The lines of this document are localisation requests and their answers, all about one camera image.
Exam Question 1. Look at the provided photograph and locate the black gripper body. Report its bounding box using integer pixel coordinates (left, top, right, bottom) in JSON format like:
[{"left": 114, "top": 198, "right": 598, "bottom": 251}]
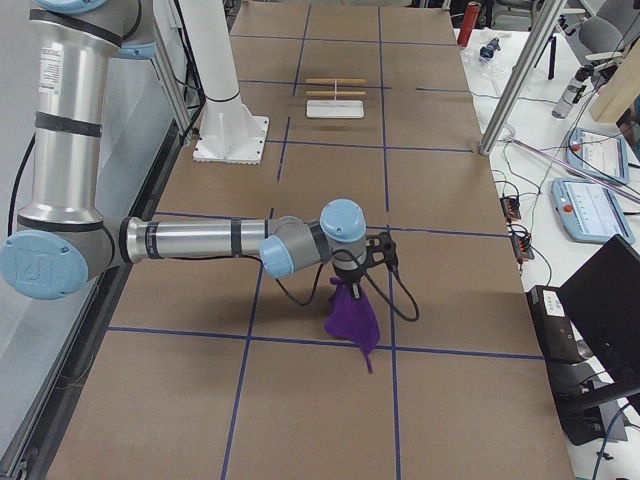
[{"left": 333, "top": 260, "right": 364, "bottom": 289}]

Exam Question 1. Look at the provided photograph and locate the purple towel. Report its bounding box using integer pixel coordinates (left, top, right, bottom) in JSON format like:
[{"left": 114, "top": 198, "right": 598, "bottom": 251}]
[{"left": 324, "top": 277, "right": 381, "bottom": 374}]

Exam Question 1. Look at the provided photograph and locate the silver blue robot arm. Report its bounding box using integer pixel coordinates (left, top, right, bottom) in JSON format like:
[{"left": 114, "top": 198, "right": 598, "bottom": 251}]
[{"left": 1, "top": 1, "right": 372, "bottom": 300}]

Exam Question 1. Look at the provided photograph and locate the white wooden towel rack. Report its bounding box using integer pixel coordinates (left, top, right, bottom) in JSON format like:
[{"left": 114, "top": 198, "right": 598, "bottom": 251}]
[{"left": 305, "top": 78, "right": 367, "bottom": 119}]

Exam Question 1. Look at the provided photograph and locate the black red connector block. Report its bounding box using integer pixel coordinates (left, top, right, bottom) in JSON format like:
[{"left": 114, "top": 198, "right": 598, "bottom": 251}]
[
  {"left": 500, "top": 196, "right": 521, "bottom": 223},
  {"left": 510, "top": 230, "right": 535, "bottom": 264}
]

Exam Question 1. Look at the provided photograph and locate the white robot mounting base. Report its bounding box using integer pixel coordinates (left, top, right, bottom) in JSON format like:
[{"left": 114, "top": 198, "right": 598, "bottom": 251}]
[{"left": 179, "top": 0, "right": 269, "bottom": 164}]

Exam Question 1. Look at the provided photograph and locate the black box device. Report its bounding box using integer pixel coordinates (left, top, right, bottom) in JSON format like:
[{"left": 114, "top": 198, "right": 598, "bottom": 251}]
[{"left": 526, "top": 285, "right": 583, "bottom": 365}]

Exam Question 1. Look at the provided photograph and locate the near blue teach pendant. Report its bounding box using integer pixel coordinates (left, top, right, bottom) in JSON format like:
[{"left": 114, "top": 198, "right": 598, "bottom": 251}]
[{"left": 551, "top": 178, "right": 635, "bottom": 244}]

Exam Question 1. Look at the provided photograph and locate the blue teach pendant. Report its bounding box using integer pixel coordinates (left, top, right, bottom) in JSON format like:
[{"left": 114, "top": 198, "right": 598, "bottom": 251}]
[
  {"left": 566, "top": 128, "right": 630, "bottom": 185},
  {"left": 551, "top": 178, "right": 635, "bottom": 244}
]

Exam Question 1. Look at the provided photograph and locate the black laptop computer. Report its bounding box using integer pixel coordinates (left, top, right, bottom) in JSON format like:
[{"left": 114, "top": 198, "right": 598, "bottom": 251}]
[{"left": 547, "top": 235, "right": 639, "bottom": 445}]

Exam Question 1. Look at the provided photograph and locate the far blue teach pendant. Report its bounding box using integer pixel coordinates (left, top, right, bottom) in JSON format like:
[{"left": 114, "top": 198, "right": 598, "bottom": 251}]
[{"left": 566, "top": 128, "right": 630, "bottom": 185}]

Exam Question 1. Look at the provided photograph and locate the clear water bottle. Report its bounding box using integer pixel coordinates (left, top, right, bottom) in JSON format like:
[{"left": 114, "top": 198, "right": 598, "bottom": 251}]
[{"left": 552, "top": 65, "right": 593, "bottom": 119}]

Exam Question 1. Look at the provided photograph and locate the red cylinder bottle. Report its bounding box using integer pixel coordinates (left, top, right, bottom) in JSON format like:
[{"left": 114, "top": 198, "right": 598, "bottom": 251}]
[{"left": 457, "top": 1, "right": 481, "bottom": 48}]

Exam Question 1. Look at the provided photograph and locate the aluminium frame post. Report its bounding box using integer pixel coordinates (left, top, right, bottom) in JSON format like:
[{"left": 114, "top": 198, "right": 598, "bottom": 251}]
[{"left": 479, "top": 0, "right": 566, "bottom": 156}]

